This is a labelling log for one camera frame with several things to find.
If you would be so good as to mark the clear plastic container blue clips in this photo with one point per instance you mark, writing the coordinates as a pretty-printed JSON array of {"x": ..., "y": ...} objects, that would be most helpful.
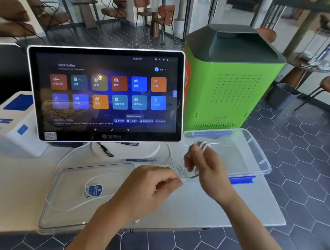
[{"x": 255, "y": 157}]

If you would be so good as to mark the person's left thumb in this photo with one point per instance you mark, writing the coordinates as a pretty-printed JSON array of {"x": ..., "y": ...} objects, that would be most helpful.
[{"x": 171, "y": 184}]

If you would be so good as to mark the orange chair black legs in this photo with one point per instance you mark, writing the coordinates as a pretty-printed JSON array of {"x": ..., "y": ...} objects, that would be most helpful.
[
  {"x": 143, "y": 7},
  {"x": 165, "y": 15}
]

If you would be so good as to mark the person's right forearm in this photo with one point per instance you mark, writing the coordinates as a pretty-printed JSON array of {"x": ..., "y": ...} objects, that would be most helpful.
[{"x": 247, "y": 224}]

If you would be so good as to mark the white round monitor stand base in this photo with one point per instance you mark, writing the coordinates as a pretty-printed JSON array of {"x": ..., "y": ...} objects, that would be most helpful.
[{"x": 144, "y": 150}]

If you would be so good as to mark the person's left forearm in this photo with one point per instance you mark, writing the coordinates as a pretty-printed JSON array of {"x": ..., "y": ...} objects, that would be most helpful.
[{"x": 100, "y": 231}]

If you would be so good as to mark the round wooden side table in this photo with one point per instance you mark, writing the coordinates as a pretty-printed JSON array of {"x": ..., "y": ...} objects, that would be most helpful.
[{"x": 306, "y": 67}]

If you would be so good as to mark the brown cushioned lounge chair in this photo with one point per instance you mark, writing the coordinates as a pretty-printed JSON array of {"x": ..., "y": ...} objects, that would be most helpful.
[
  {"x": 15, "y": 23},
  {"x": 113, "y": 11}
]

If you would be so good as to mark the round wooden pedestal table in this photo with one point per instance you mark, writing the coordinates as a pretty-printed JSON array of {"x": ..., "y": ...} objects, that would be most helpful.
[{"x": 154, "y": 23}]

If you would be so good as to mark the clear plastic lid blue label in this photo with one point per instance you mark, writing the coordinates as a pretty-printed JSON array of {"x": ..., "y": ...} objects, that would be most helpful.
[{"x": 77, "y": 177}]

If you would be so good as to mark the brown round stool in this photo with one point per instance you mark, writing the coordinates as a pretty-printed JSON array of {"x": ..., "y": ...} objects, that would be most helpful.
[{"x": 266, "y": 34}]

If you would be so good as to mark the white-framed touchscreen monitor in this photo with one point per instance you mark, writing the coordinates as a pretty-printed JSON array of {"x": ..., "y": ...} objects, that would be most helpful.
[{"x": 108, "y": 92}]

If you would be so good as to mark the person's right hand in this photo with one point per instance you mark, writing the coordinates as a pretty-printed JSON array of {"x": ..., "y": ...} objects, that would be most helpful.
[{"x": 208, "y": 172}]

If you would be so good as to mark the white and blue payment device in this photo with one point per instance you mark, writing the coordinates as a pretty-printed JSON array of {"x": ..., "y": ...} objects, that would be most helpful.
[{"x": 18, "y": 128}]

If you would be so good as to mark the green machine with grey top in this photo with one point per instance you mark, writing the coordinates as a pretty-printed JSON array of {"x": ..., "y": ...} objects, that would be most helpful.
[{"x": 232, "y": 92}]

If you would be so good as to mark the person's left hand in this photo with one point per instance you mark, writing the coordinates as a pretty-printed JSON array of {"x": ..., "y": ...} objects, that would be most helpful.
[{"x": 144, "y": 190}]

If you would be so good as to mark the brown chair black legs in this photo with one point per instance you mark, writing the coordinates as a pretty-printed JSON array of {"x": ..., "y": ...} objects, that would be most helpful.
[{"x": 318, "y": 90}]

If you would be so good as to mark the blue pen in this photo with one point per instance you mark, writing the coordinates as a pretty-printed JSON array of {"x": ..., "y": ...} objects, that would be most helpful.
[{"x": 140, "y": 160}]

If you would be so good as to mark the white plant pot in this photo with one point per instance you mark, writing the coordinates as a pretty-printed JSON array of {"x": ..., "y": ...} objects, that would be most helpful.
[{"x": 179, "y": 27}]

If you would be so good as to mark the grey waste bin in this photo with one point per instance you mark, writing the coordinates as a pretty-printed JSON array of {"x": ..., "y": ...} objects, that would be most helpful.
[{"x": 282, "y": 96}]

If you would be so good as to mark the person's right thumb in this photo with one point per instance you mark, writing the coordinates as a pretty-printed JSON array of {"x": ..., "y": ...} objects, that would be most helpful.
[{"x": 189, "y": 161}]

